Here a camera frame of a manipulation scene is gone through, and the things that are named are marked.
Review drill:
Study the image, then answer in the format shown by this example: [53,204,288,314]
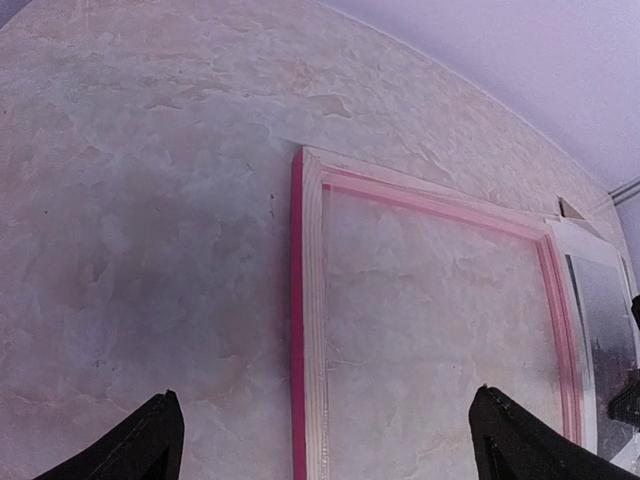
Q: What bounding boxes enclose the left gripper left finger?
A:
[38,390,185,480]

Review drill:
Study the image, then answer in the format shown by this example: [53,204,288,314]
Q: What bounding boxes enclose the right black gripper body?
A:
[607,294,640,426]

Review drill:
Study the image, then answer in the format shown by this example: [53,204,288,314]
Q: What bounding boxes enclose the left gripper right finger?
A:
[468,385,636,480]

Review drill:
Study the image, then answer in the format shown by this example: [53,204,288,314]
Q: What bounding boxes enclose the landscape photo print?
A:
[553,235,639,472]

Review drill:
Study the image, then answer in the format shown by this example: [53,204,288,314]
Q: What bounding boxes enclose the brown cardboard backing board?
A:
[558,197,586,221]

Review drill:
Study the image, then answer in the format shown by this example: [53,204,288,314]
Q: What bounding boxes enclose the wooden picture frame pink edge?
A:
[291,146,583,479]

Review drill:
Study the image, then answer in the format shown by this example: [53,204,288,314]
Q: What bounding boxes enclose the lower photo print white border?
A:
[545,216,637,304]

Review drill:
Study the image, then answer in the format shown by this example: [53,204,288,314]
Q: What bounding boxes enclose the right aluminium corner post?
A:
[609,179,640,205]

